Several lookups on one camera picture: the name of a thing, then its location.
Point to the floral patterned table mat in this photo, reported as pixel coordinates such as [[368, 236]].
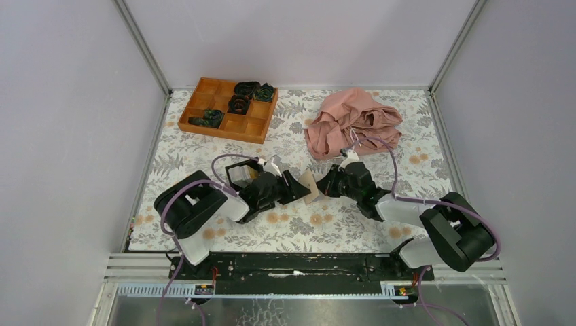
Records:
[[417, 169]]

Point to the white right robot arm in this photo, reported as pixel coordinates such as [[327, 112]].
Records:
[[456, 234]]

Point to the pink crumpled cloth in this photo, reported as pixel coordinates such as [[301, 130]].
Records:
[[348, 112]]

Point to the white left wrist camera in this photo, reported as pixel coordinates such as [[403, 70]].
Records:
[[269, 165]]

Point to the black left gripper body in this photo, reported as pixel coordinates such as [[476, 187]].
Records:
[[274, 195]]

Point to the dark green rolled belt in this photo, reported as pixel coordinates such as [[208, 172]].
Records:
[[265, 93]]

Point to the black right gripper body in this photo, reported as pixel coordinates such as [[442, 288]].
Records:
[[344, 189]]

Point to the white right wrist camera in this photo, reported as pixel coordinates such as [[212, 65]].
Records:
[[349, 156]]

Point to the dark belt lower left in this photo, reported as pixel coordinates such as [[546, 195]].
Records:
[[211, 118]]

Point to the dark rolled belt top left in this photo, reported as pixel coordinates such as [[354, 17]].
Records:
[[246, 88]]

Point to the dark rolled belt centre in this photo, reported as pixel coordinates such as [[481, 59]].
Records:
[[239, 104]]

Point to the tan leather card holder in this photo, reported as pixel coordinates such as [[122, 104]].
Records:
[[307, 180]]

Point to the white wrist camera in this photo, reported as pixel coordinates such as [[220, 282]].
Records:
[[269, 165], [349, 156]]

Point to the orange wooden divided tray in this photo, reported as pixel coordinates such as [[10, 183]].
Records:
[[214, 94]]

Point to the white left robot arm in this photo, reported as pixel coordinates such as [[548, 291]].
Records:
[[188, 205]]

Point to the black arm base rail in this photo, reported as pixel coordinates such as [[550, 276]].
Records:
[[237, 273]]

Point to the black card box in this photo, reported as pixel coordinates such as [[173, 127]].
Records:
[[251, 163]]

